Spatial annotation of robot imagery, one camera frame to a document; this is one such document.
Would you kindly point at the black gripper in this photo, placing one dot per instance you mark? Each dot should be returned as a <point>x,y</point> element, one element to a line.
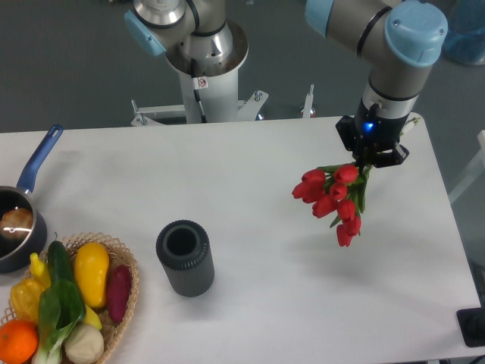
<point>379,128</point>

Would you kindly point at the red tulip bouquet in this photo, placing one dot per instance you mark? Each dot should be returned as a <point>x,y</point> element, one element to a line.
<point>338,189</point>

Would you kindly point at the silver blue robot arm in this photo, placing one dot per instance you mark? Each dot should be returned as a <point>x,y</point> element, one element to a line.
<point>401,42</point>

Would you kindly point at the blue translucent container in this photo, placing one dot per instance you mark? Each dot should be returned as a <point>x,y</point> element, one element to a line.
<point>464,41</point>

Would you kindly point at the black device at table edge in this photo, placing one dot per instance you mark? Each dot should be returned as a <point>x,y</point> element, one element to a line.
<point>471,323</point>

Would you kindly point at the dark grey ribbed vase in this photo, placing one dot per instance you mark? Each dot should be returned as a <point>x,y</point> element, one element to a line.
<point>183,248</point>

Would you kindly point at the purple sweet potato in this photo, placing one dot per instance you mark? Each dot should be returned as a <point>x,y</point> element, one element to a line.
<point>118,292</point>

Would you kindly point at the yellow mango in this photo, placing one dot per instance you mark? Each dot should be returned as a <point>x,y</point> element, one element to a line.
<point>91,267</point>

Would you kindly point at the woven wicker basket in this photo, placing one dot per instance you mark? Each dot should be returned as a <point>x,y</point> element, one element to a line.
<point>99,318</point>

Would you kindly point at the dark green cucumber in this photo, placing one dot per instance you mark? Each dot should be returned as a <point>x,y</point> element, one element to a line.
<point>59,265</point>

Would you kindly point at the beige garlic bulb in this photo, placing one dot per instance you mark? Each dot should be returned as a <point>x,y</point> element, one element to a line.
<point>84,345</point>

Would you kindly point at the green bok choy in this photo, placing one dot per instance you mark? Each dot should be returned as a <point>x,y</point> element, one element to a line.
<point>60,309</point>

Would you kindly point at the brown meat patty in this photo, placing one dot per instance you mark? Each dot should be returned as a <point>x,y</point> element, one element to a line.
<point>16,224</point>

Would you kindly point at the yellow bell pepper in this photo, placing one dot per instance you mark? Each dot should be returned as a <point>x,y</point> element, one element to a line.
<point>25,297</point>

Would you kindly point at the orange fruit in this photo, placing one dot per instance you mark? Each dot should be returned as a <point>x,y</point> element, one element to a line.
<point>19,341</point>

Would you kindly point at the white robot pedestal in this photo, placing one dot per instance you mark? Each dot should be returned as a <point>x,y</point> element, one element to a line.
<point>208,73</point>

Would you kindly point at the blue handled saucepan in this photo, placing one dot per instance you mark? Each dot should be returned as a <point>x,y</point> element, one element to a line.
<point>15,254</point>

